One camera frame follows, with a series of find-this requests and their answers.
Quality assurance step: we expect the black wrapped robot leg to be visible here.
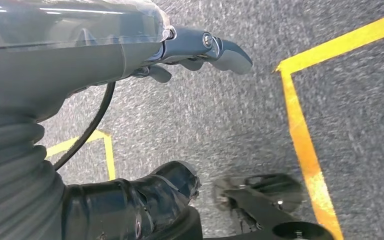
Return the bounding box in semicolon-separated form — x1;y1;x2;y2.
61;160;203;240

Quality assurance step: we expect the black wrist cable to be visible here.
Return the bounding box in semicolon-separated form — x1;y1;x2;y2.
52;82;117;171

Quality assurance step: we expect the metal robot foot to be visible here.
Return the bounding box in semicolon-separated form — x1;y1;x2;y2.
211;173;304;213

